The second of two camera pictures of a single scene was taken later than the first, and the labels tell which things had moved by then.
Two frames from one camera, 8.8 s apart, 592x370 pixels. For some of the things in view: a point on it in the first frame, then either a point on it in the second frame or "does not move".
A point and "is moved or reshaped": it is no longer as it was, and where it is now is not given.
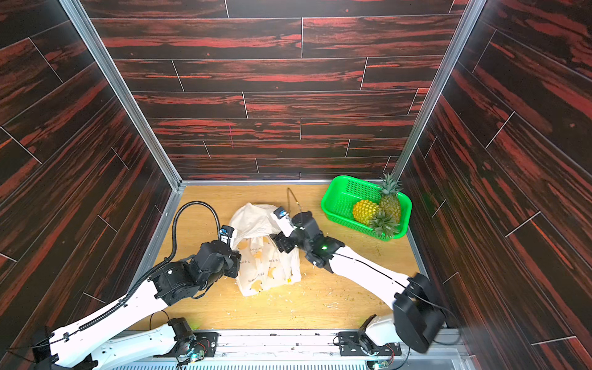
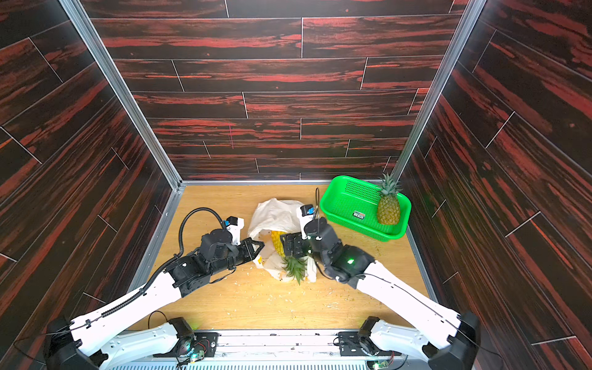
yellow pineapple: x=369 y=213 to x=294 y=266
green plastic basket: x=342 y=193 does not move
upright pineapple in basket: x=390 y=201 does not move
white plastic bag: x=263 y=267 is moved or reshaped
